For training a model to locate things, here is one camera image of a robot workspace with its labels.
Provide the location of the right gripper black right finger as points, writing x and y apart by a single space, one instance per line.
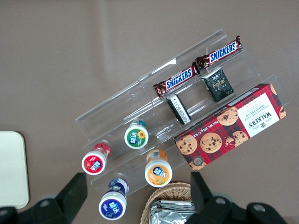
208 205

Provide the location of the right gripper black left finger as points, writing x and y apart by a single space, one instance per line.
67 200

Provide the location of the light wicker basket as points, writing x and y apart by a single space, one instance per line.
161 191

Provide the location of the cream plastic serving tray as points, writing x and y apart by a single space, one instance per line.
11 168

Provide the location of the stack of foil trays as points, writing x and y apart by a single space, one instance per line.
168 214

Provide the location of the purple lid gum jar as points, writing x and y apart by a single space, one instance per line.
112 207

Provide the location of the red lid gum jar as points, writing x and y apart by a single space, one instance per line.
93 163

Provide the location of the orange lid gum jar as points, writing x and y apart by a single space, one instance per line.
158 175

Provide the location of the red tartan Walkers cookie box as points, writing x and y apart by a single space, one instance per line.
210 142

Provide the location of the green lid gum jar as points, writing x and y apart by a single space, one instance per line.
136 138

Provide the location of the black tissue pack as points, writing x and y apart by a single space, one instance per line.
179 109
218 86

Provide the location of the clear acrylic stepped display stand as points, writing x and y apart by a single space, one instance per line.
116 112

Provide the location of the brown Snickers chocolate bar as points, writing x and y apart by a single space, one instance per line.
178 79
222 53

